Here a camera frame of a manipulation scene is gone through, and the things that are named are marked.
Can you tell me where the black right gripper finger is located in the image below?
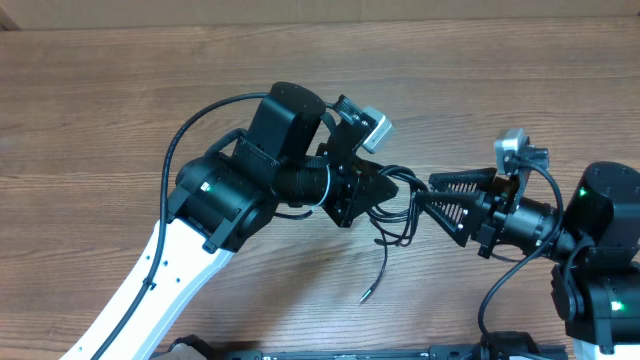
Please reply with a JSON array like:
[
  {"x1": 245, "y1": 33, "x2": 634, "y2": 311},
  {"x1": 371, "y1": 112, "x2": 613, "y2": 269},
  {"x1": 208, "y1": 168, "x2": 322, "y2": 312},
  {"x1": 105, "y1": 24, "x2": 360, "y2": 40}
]
[
  {"x1": 428, "y1": 167, "x2": 497, "y2": 193},
  {"x1": 415, "y1": 191, "x2": 483, "y2": 247}
]

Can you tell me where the black USB-A cable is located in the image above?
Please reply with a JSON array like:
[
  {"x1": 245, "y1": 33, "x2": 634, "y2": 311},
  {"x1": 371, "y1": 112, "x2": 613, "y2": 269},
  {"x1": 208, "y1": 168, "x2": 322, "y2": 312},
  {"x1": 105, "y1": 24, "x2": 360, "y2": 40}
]
[{"x1": 367, "y1": 164, "x2": 431, "y2": 247}]

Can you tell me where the black barrel plug cable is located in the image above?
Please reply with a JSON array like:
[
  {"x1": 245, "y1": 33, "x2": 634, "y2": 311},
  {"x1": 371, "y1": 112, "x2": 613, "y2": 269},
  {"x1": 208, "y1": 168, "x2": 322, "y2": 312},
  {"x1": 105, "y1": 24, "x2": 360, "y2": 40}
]
[{"x1": 358, "y1": 219, "x2": 390, "y2": 305}]

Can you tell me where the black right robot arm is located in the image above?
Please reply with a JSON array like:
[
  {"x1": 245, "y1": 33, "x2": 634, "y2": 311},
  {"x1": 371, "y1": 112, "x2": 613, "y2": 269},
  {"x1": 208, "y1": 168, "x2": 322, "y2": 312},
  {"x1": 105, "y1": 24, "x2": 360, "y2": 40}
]
[{"x1": 414, "y1": 157, "x2": 639, "y2": 359}]

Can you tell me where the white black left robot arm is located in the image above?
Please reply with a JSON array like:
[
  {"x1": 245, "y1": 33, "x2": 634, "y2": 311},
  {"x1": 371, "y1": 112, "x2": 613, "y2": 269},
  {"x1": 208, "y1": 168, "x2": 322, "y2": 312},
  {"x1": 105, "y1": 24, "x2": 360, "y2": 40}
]
[{"x1": 67, "y1": 82, "x2": 397, "y2": 359}]

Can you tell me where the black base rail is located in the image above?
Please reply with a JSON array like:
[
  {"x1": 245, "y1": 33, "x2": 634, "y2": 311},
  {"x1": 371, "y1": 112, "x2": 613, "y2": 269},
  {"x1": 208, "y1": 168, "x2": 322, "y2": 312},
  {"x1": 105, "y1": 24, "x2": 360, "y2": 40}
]
[{"x1": 151, "y1": 335, "x2": 569, "y2": 360}]

